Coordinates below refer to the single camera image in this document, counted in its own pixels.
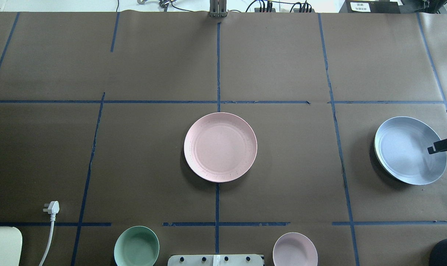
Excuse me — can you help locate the white power plug with cable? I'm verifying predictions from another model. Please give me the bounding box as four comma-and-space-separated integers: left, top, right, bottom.
39, 201, 60, 266

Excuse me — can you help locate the aluminium frame post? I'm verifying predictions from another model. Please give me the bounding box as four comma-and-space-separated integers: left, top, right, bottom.
209, 0, 228, 18

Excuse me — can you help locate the blue plate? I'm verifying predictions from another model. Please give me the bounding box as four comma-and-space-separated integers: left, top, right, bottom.
374, 116, 447, 185

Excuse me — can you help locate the pink bowl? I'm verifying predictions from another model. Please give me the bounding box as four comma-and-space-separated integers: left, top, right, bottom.
272, 232, 318, 266

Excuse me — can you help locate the green bowl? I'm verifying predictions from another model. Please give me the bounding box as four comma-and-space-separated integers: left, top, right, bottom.
114, 226, 160, 266

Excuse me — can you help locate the black box with label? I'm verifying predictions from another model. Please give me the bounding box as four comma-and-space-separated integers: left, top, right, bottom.
338, 0, 400, 14

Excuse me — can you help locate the pink plate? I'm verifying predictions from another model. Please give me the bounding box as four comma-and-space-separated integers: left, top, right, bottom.
183, 112, 258, 183

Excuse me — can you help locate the dark blue saucepan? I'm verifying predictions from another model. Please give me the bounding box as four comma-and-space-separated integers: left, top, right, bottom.
429, 239, 447, 266

